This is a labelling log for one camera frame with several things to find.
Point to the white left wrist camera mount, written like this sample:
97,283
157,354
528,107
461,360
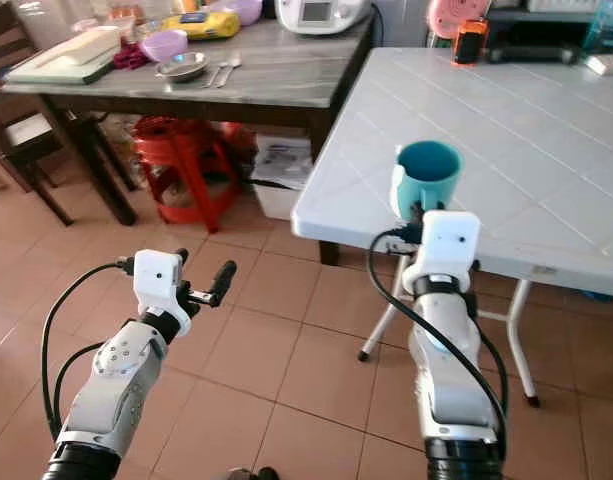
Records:
158,280

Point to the steel spoon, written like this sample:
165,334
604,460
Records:
234,62

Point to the red plastic stool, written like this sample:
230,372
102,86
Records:
191,150

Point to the white kitchen appliance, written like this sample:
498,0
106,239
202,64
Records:
321,15

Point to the grey marble top table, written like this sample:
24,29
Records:
266,75

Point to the white storage box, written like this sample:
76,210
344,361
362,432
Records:
281,200

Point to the white plastic scoop container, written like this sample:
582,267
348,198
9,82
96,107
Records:
81,45

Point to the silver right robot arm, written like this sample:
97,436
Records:
451,390

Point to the pink round object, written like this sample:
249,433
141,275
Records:
454,15

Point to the maroon cloth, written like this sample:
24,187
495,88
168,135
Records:
131,57

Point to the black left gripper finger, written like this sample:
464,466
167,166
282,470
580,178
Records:
222,280
181,255

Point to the teal mug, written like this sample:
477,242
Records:
436,180

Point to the purple plastic bowl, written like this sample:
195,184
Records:
164,45
241,10

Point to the dark wooden chair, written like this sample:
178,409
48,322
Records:
1,50

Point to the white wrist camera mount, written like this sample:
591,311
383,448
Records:
446,245
158,280

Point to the steel plate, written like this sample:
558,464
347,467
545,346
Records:
182,67

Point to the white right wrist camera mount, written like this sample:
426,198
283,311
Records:
446,245

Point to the white folding table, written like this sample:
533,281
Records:
496,130

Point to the yellow kitchen towel pack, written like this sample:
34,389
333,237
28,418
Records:
206,26

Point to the steel fork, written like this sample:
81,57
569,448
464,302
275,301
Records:
216,72

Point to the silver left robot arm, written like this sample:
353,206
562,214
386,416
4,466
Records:
116,390

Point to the pale green cutting board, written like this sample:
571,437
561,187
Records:
41,68

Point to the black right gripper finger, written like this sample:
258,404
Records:
421,213

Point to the orange and black device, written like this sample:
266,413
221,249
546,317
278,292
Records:
471,45

